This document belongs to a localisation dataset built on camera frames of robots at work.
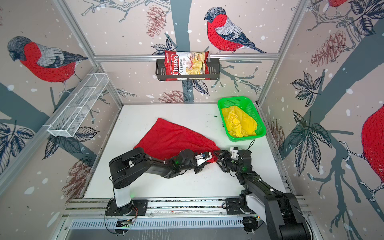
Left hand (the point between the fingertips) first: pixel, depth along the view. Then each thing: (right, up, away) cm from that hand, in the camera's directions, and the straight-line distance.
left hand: (209, 161), depth 83 cm
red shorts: (-30, +10, +14) cm, 35 cm away
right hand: (+2, +1, 0) cm, 3 cm away
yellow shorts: (+20, +21, +12) cm, 32 cm away
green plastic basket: (+32, +34, +30) cm, 56 cm away
